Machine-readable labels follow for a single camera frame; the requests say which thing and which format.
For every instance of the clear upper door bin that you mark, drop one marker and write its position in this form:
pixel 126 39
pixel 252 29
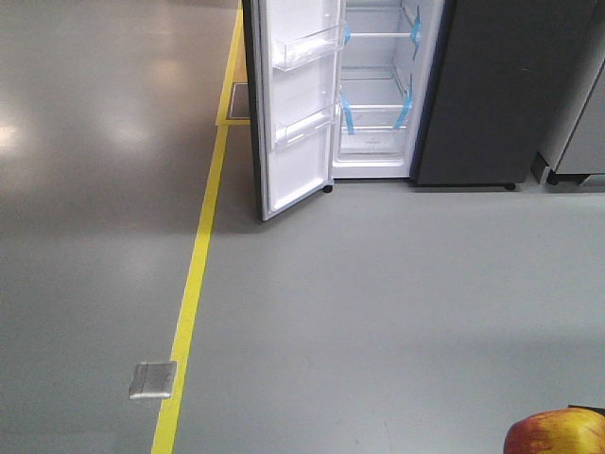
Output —
pixel 290 55

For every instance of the clear crisper drawer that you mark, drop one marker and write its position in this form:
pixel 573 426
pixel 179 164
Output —
pixel 367 130

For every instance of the red yellow apple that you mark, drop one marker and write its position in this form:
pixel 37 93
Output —
pixel 570 430

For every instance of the clear middle door bin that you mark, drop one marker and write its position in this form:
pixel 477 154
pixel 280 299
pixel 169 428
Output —
pixel 287 134

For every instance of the grey fridge body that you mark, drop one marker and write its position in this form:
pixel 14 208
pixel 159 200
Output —
pixel 478 82

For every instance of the grey neighbouring appliance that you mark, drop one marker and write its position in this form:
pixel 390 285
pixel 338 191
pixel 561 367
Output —
pixel 573 148

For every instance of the dark floor sign sticker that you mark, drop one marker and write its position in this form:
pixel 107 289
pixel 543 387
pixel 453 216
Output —
pixel 239 107

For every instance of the silver floor socket plate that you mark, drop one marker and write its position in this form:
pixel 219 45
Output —
pixel 153 380

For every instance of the clear door bin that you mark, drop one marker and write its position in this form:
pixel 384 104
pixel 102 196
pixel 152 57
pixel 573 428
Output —
pixel 290 55
pixel 287 134

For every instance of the grey fridge door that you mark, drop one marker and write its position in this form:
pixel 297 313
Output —
pixel 285 177

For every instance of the yellow floor tape line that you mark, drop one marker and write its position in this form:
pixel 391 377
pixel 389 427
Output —
pixel 166 429

